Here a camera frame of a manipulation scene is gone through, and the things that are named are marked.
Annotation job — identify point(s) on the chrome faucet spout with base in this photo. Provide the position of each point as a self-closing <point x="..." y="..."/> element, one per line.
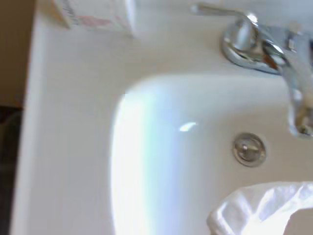
<point x="291" y="63"/>

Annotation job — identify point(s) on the chrome sink drain stopper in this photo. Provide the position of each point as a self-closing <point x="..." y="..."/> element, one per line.
<point x="249" y="149"/>

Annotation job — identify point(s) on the white ceramic sink basin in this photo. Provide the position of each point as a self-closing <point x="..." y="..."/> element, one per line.
<point x="73" y="122"/>

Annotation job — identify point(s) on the white printed tissue box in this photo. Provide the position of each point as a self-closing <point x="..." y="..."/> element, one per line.
<point x="97" y="14"/>

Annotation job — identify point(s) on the white plastic trash bin liner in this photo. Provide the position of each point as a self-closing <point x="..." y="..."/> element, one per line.
<point x="254" y="205"/>

